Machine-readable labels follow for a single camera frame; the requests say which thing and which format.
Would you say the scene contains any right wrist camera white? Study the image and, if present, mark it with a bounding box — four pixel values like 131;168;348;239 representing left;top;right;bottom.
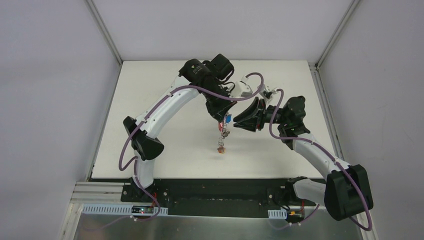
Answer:
259;85;277;101

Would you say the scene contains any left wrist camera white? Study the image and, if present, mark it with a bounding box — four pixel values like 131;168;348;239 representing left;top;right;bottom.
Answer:
230;76;253;98

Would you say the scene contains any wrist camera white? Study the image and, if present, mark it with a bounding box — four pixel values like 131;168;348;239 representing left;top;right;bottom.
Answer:
259;85;277;101
230;76;253;98

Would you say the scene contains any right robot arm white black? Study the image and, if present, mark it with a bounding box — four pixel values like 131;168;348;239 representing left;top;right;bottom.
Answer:
233;96;374;226

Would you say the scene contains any blue key tag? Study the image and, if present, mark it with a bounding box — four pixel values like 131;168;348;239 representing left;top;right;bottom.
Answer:
225;114;232;123

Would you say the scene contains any key organizer with red handle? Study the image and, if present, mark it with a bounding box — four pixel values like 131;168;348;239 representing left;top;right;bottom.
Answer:
217;112;231;154

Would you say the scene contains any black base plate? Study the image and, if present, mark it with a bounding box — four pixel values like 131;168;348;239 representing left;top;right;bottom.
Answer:
120;178;316;218

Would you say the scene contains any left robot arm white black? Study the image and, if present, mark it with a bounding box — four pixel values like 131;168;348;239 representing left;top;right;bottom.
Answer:
123;54;236;203

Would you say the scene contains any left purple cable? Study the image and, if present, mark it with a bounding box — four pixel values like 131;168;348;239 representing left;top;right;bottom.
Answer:
118;72;265;223

